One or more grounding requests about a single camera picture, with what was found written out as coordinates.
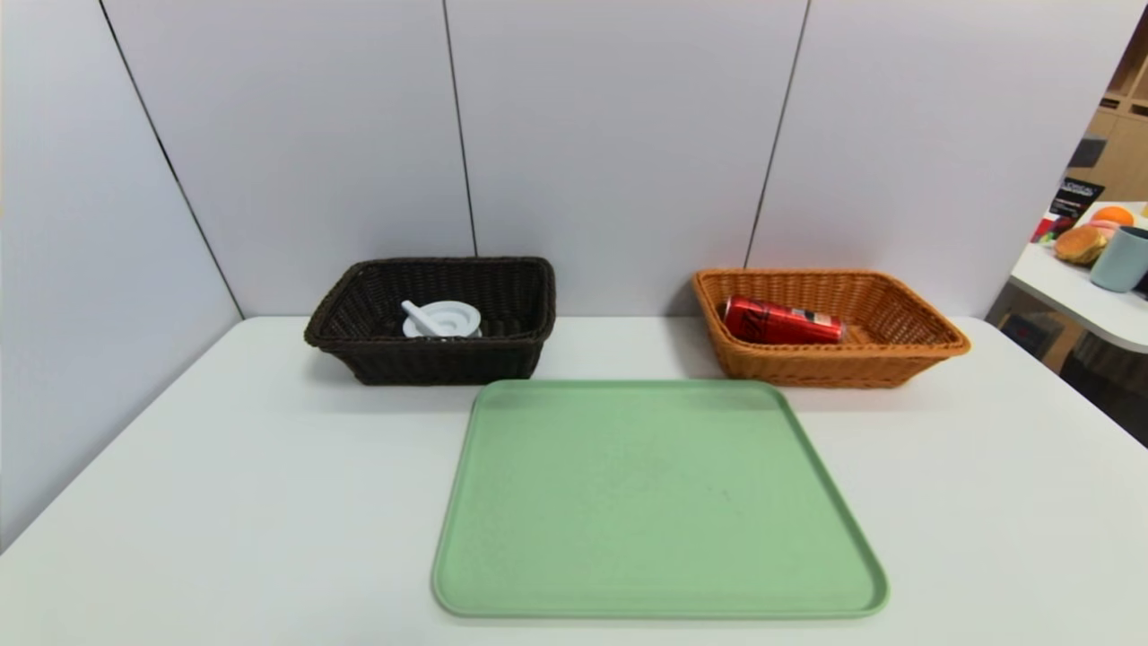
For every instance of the white plastic sink strainer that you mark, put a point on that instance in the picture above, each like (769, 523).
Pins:
(457, 319)

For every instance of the white marker pen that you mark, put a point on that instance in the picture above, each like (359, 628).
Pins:
(418, 317)

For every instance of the red soda can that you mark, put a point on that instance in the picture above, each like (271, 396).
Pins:
(780, 321)

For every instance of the dark brown wicker basket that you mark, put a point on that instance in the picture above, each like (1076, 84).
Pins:
(430, 359)

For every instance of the orange wicker basket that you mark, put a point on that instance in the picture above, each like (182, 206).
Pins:
(897, 354)

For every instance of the pink round toy food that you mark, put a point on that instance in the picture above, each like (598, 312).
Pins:
(1105, 225)

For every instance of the light green plastic tray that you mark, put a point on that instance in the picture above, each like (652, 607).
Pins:
(664, 502)

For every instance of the small red box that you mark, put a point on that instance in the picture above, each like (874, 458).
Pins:
(1046, 229)

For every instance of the white side table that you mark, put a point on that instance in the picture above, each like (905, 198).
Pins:
(1076, 301)

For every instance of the brown bread bun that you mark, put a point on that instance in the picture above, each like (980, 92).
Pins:
(1081, 245)

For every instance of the black printed box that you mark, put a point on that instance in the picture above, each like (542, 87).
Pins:
(1076, 197)

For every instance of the teal cup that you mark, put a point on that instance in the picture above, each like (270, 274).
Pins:
(1119, 260)

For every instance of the orange fruit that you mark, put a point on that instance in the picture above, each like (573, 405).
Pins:
(1114, 215)

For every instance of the wooden shelf unit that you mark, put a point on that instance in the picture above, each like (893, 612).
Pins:
(1126, 144)

